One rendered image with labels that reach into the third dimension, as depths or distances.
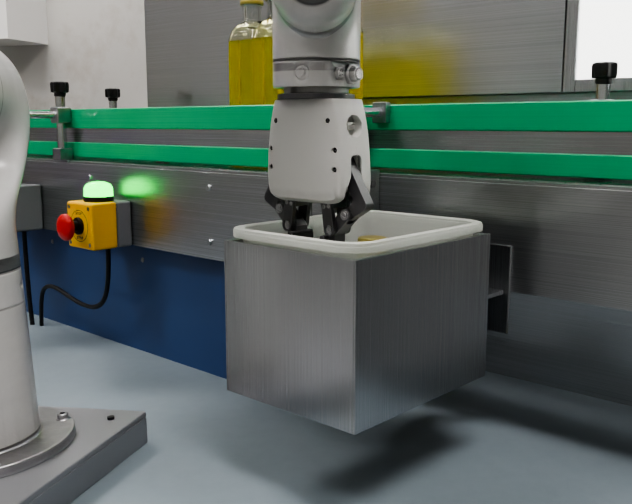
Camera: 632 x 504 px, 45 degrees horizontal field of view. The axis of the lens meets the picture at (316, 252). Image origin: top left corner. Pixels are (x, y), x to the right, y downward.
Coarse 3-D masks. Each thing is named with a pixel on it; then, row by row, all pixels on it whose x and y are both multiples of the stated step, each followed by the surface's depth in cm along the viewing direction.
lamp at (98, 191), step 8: (88, 184) 116; (96, 184) 115; (104, 184) 116; (88, 192) 115; (96, 192) 115; (104, 192) 116; (112, 192) 117; (88, 200) 115; (96, 200) 115; (104, 200) 116; (112, 200) 117
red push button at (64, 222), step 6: (60, 216) 113; (66, 216) 113; (60, 222) 113; (66, 222) 112; (72, 222) 113; (60, 228) 113; (66, 228) 113; (72, 228) 113; (78, 228) 115; (60, 234) 114; (66, 234) 113; (72, 234) 113; (66, 240) 114
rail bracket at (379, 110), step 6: (378, 102) 96; (384, 102) 96; (366, 108) 94; (372, 108) 95; (378, 108) 96; (384, 108) 96; (366, 114) 94; (372, 114) 95; (378, 114) 96; (384, 114) 96; (372, 120) 97; (378, 120) 97; (384, 120) 96
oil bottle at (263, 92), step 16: (256, 32) 113; (272, 32) 110; (256, 48) 113; (272, 48) 111; (256, 64) 113; (272, 64) 111; (256, 80) 114; (272, 80) 112; (256, 96) 114; (272, 96) 112
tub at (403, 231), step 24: (312, 216) 84; (360, 216) 90; (384, 216) 89; (408, 216) 86; (432, 216) 85; (264, 240) 72; (288, 240) 70; (312, 240) 68; (384, 240) 67; (408, 240) 70; (432, 240) 73
